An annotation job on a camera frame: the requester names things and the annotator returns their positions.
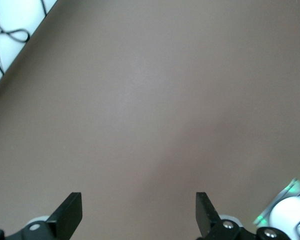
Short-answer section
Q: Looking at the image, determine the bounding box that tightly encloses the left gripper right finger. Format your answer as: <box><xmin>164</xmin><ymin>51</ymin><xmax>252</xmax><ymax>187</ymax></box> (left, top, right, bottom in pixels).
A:
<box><xmin>195</xmin><ymin>191</ymin><xmax>256</xmax><ymax>240</ymax></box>

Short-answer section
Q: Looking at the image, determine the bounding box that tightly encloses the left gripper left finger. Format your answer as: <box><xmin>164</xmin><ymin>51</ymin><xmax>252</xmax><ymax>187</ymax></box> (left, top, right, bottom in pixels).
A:
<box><xmin>7</xmin><ymin>191</ymin><xmax>83</xmax><ymax>240</ymax></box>

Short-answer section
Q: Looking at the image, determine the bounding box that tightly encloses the looped black cable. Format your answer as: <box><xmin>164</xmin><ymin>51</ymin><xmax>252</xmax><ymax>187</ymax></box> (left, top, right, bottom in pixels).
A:
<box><xmin>0</xmin><ymin>14</ymin><xmax>31</xmax><ymax>76</ymax></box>

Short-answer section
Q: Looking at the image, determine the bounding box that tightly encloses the short black cable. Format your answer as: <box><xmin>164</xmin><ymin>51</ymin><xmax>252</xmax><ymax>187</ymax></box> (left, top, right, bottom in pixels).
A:
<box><xmin>40</xmin><ymin>0</ymin><xmax>49</xmax><ymax>16</ymax></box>

